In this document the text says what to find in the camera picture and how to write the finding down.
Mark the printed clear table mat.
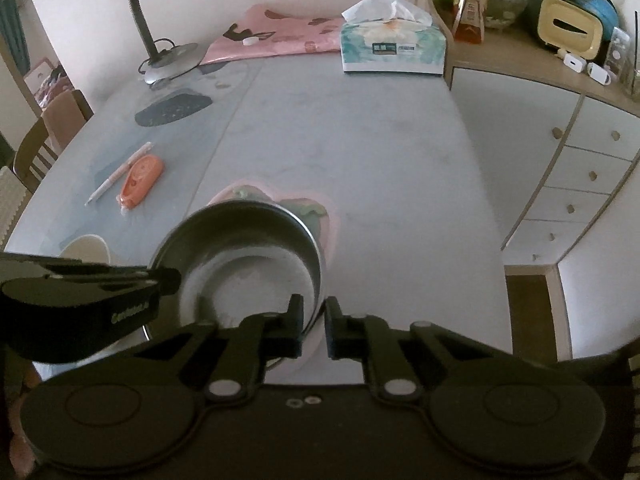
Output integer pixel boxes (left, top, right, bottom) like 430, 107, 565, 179
5, 57, 263, 281

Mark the glass fishbowl with plants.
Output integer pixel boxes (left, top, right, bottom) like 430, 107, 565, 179
482, 0, 532, 31

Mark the white cabinet with drawers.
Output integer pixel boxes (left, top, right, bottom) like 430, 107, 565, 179
420, 0, 640, 363

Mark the wooden chair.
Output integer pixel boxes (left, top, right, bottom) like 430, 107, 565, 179
12, 90, 95, 196

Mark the amber liquid bottle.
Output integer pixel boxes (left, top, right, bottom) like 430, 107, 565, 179
452, 0, 490, 45

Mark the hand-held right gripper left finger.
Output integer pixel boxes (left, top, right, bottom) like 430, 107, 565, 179
132, 292, 306, 403

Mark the clear plastic box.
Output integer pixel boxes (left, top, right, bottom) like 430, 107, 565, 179
604, 26, 632, 83

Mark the white charger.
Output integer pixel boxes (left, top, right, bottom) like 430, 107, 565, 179
556, 47, 587, 73

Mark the pink printed bag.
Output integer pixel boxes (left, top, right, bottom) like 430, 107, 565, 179
200, 3, 347, 66

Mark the pink and white pen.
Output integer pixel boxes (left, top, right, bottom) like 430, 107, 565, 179
84, 141, 153, 207

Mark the white ribbed panel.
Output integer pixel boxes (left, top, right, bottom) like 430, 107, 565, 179
0, 166, 33, 251

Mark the cream ceramic bowl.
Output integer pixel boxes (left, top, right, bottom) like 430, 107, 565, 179
60, 234, 112, 267

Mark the stainless steel bowl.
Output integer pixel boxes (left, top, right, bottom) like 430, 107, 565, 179
148, 199, 328, 351

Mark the teal curtain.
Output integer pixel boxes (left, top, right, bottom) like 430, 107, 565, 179
0, 0, 31, 76

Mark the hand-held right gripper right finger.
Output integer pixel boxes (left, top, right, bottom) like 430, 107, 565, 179
324, 296, 501, 403

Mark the white adapter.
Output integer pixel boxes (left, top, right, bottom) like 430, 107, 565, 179
586, 61, 617, 86

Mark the yellow tissue holder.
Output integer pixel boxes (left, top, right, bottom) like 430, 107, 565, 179
529, 0, 608, 58

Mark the pink pot with handle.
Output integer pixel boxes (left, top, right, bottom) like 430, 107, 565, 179
207, 180, 343, 368

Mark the grey gooseneck desk lamp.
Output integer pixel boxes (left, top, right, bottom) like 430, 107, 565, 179
92, 0, 201, 85

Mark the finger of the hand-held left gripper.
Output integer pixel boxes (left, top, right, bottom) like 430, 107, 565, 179
0, 252, 182, 301

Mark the teal tissue box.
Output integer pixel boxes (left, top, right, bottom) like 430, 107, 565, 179
340, 0, 447, 77

